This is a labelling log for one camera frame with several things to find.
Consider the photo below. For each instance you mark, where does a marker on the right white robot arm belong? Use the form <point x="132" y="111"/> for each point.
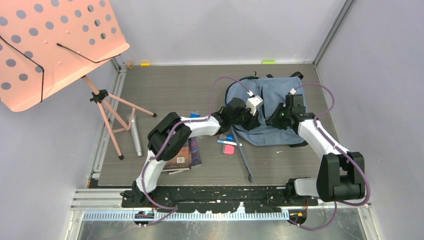
<point x="341" y="172"/>

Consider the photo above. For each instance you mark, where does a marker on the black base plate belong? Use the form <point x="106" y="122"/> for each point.
<point x="216" y="199"/>

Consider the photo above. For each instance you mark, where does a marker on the pink eraser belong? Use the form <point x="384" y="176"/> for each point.
<point x="228" y="149"/>

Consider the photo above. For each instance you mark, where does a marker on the dark sunset cover book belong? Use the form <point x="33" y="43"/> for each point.
<point x="181" y="162"/>

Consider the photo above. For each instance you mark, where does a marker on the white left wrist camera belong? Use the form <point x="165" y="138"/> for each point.
<point x="253" y="103"/>

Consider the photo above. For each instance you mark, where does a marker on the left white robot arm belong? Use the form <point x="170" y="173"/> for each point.
<point x="167" y="139"/>

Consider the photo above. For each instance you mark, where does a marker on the pink perforated music stand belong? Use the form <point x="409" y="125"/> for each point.
<point x="46" y="45"/>

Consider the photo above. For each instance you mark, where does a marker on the green tape piece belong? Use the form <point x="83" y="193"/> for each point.
<point x="268" y="62"/>

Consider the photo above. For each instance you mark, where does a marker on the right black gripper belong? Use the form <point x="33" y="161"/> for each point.
<point x="274" y="121"/>

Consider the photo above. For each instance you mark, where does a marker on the silver metal cylinder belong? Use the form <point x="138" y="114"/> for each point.
<point x="135" y="135"/>

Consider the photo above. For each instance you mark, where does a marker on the purple cover book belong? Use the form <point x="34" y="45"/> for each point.
<point x="195" y="154"/>

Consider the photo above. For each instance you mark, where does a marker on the light blue backpack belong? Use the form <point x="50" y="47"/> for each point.
<point x="273" y="91"/>

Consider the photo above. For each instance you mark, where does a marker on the blue white pen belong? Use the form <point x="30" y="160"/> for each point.
<point x="229" y="143"/>

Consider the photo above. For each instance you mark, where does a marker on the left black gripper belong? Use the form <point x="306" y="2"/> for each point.
<point x="253" y="121"/>

